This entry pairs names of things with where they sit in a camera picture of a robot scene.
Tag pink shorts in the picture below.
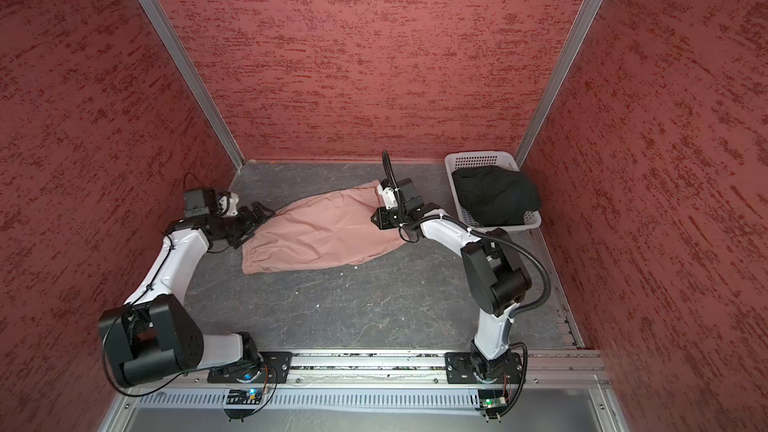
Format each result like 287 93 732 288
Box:
242 180 405 275

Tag black shorts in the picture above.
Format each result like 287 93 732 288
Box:
451 165 542 227

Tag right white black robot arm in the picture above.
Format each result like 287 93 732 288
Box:
371 179 532 383

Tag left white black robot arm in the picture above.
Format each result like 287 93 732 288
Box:
98 193 275 395

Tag white plastic basket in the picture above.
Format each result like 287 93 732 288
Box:
444 151 542 233

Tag left green circuit board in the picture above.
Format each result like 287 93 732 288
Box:
224 389 263 407

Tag green circuit board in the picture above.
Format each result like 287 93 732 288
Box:
477 389 508 414
224 389 263 407

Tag right green circuit board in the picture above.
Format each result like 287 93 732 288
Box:
477 389 508 414

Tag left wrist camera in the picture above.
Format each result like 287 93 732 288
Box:
183 188 239 218

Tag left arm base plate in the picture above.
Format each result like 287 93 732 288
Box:
207 351 293 385

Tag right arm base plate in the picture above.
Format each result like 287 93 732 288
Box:
444 351 523 385

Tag right black corrugated cable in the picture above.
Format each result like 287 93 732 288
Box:
381 150 552 418

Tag white slotted cable duct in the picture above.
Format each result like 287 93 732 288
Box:
137 388 479 414

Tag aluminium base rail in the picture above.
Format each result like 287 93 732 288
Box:
284 349 612 389

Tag left aluminium corner post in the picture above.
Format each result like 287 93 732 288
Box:
138 0 246 172

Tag aluminium corner post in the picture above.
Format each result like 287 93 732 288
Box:
515 0 604 166
138 0 246 172

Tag right aluminium corner post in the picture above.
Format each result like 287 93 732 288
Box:
515 0 604 166

